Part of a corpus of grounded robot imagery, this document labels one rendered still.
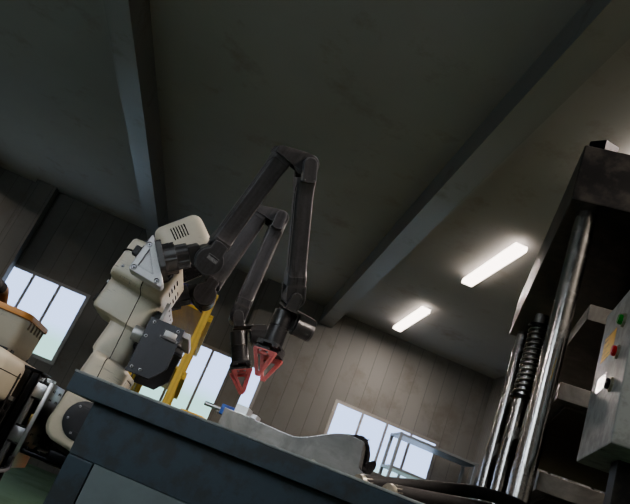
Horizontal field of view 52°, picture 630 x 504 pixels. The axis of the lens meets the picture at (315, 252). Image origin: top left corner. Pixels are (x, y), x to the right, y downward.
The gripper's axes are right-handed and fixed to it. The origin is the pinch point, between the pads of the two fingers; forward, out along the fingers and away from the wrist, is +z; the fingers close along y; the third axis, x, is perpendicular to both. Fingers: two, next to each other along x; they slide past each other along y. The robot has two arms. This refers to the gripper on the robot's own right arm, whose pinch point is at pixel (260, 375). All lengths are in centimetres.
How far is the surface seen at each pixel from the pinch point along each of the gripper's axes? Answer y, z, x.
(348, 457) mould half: -9.3, 13.9, -31.4
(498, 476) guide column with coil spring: 78, -4, -75
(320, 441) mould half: -9.3, 12.4, -23.5
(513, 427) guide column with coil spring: 78, -22, -76
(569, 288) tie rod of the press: 4, -51, -75
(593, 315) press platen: 10, -47, -84
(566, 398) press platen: 9, -21, -81
